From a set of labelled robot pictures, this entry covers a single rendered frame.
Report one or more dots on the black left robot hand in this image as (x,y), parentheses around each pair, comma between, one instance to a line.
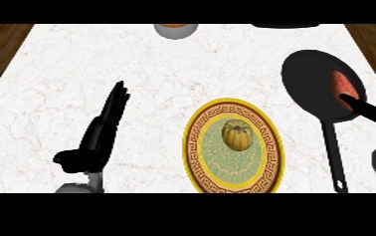
(100,135)

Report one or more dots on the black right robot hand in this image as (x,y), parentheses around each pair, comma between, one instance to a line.
(361,106)

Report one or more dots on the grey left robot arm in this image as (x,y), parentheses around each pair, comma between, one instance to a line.
(87,184)

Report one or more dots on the red sweet potato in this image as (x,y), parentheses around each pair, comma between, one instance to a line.
(344,88)

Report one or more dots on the black frying pan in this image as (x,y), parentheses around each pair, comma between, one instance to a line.
(317,87)

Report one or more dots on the yellow-rimmed patterned plate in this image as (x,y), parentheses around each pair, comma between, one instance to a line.
(233,147)

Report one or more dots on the yellow-green squash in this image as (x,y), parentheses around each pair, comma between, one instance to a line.
(237,135)

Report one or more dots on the black round object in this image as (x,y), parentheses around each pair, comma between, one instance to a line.
(285,25)

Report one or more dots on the grey cup with orange content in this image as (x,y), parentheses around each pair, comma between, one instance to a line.
(175,30)

